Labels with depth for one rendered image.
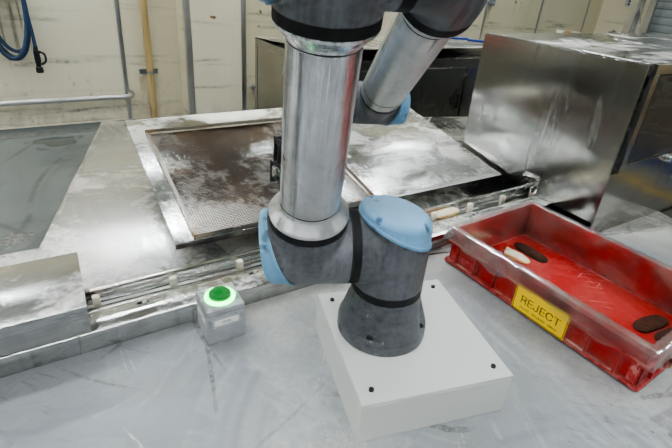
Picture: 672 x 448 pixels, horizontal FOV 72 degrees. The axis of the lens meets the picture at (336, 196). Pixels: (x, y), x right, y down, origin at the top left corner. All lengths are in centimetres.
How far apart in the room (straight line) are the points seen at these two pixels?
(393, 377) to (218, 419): 27
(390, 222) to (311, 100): 24
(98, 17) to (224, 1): 104
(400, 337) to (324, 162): 34
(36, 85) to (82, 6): 75
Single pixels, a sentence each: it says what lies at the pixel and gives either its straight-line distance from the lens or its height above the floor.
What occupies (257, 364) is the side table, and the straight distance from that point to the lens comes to 87.
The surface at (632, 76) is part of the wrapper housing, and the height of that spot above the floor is 127.
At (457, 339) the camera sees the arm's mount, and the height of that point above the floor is 90.
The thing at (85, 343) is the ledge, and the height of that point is 84.
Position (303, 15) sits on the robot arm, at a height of 141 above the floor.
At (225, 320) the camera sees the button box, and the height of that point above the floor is 87.
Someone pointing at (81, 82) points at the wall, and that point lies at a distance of 462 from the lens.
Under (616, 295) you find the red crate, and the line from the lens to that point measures 127.
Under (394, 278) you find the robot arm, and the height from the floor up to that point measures 104.
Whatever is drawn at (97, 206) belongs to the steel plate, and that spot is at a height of 82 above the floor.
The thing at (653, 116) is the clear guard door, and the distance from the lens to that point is 151.
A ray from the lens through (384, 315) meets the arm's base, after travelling 75.
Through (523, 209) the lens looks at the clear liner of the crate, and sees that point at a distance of 133.
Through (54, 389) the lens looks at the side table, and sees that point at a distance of 91.
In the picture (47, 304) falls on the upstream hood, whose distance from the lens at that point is 91.
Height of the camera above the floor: 145
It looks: 26 degrees down
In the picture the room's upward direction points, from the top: 5 degrees clockwise
